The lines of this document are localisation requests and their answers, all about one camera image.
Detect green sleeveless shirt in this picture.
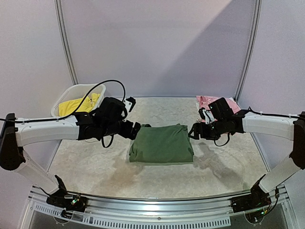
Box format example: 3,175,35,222
129,124,194,164

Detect yellow garment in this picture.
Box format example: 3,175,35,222
58,93,101,116

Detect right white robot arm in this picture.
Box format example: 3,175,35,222
189,98,305,208

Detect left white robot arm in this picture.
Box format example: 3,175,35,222
0,97,141,207

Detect white plastic laundry basket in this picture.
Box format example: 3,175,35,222
51,84,106,117

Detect pink folded shorts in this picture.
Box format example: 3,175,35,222
196,95,240,113

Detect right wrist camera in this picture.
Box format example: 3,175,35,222
198,107,215,124

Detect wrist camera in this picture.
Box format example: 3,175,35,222
123,96,136,113
198,107,215,124

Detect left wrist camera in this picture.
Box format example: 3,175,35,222
123,96,136,113

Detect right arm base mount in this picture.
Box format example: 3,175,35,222
230,175,280,225

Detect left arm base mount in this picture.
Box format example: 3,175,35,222
46,175,88,219

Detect aluminium front rail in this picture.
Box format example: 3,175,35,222
21,186,298,229

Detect right aluminium corner post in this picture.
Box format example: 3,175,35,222
234,0,262,103

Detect aluminium corner post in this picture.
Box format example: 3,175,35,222
54,0,79,85
234,0,262,103

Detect left aluminium corner post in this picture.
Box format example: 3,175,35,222
54,0,79,85

